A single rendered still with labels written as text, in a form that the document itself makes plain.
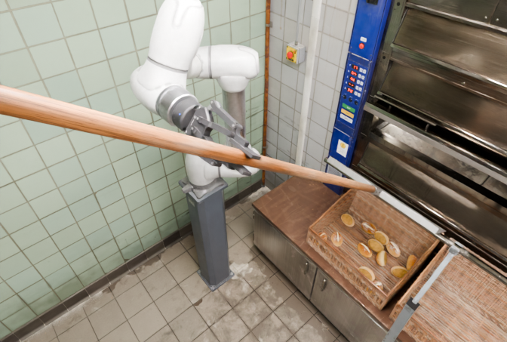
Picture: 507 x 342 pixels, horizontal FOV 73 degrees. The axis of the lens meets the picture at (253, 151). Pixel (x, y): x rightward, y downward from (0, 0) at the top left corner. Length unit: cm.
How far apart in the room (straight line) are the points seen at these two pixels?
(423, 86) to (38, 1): 173
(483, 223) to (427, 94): 71
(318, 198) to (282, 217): 30
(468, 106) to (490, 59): 23
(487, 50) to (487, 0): 19
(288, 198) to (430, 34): 134
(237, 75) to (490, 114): 109
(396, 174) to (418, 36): 79
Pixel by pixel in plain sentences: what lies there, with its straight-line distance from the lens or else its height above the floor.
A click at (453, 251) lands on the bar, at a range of 172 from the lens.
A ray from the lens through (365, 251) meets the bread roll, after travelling 222.
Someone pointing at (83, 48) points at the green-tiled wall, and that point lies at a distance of 186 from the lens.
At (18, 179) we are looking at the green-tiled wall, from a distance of 210.
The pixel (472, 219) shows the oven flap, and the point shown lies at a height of 101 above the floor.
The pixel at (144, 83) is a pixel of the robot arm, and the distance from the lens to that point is 88.
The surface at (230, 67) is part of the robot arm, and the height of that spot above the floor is 178.
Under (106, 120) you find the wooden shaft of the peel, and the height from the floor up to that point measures 216.
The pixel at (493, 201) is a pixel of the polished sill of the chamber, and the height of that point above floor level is 118.
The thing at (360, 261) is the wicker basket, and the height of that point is 59.
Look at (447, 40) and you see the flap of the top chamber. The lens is 176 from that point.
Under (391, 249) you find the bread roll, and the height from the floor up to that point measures 63.
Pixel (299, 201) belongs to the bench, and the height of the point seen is 58.
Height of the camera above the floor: 242
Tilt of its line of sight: 41 degrees down
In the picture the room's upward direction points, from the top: straight up
